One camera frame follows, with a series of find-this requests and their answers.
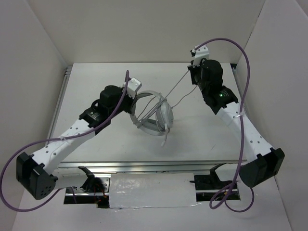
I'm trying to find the white grey over-ear headphones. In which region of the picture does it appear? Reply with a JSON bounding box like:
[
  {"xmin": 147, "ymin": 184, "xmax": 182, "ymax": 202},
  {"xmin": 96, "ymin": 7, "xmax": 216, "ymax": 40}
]
[{"xmin": 130, "ymin": 90, "xmax": 174, "ymax": 136}]

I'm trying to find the grey headphone cable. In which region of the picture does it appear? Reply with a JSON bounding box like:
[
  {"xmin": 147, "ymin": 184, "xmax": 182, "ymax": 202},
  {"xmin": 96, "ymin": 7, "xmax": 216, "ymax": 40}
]
[{"xmin": 136, "ymin": 57, "xmax": 207, "ymax": 147}]

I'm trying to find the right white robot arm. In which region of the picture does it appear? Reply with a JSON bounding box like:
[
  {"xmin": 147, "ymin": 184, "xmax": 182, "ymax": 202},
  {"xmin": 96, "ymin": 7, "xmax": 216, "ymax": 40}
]
[{"xmin": 188, "ymin": 58, "xmax": 285, "ymax": 188}]

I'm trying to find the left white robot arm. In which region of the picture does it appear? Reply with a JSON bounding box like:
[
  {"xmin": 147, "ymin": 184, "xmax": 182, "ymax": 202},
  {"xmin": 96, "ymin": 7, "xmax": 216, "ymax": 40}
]
[{"xmin": 16, "ymin": 82, "xmax": 141, "ymax": 200}]

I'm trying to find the white foam cover plate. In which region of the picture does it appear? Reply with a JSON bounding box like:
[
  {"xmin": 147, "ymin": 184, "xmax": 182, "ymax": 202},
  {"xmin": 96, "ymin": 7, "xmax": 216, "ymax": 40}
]
[{"xmin": 109, "ymin": 173, "xmax": 197, "ymax": 208}]

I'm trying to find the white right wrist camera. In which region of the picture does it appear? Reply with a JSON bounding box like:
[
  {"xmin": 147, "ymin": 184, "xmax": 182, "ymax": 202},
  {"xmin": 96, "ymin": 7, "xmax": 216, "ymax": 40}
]
[{"xmin": 191, "ymin": 45, "xmax": 209, "ymax": 67}]

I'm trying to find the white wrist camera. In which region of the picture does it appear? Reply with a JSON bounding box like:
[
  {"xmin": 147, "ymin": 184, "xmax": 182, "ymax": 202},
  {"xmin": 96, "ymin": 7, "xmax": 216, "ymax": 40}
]
[
  {"xmin": 191, "ymin": 45, "xmax": 209, "ymax": 67},
  {"xmin": 122, "ymin": 77, "xmax": 142, "ymax": 99}
]

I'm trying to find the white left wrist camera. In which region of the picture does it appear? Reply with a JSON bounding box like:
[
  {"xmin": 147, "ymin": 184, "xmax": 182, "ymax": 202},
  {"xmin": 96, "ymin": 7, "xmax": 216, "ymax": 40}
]
[{"xmin": 122, "ymin": 77, "xmax": 142, "ymax": 99}]

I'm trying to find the aluminium front rail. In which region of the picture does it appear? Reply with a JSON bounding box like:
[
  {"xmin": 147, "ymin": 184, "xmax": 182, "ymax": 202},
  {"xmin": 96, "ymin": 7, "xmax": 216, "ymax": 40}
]
[{"xmin": 58, "ymin": 160, "xmax": 237, "ymax": 174}]

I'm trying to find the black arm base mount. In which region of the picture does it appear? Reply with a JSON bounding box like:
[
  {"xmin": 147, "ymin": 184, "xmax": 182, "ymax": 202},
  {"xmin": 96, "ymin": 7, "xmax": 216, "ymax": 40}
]
[{"xmin": 190, "ymin": 163, "xmax": 232, "ymax": 190}]

